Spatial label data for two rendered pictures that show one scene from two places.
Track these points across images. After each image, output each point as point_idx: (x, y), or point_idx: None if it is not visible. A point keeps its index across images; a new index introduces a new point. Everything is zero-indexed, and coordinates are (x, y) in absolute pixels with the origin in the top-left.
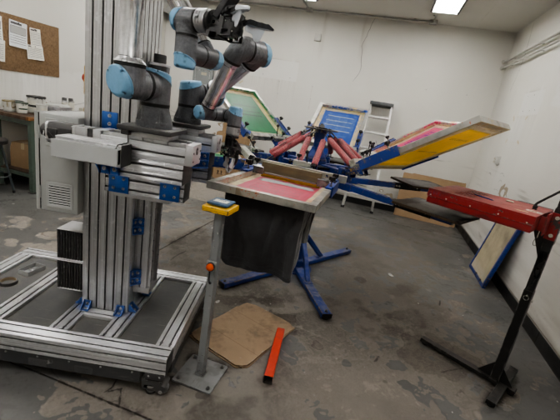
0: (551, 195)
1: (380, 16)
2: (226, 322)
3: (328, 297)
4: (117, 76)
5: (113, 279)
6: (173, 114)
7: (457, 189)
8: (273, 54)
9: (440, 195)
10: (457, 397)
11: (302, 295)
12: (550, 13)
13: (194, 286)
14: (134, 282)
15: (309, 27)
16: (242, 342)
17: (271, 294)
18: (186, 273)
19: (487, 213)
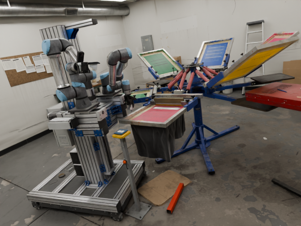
0: None
1: None
2: (155, 182)
3: (217, 159)
4: (58, 94)
5: (94, 171)
6: (138, 66)
7: (268, 87)
8: (180, 15)
9: (251, 96)
10: (287, 216)
11: (200, 161)
12: None
13: (136, 166)
14: (103, 171)
15: None
16: (161, 193)
17: (182, 163)
18: (140, 158)
19: (279, 103)
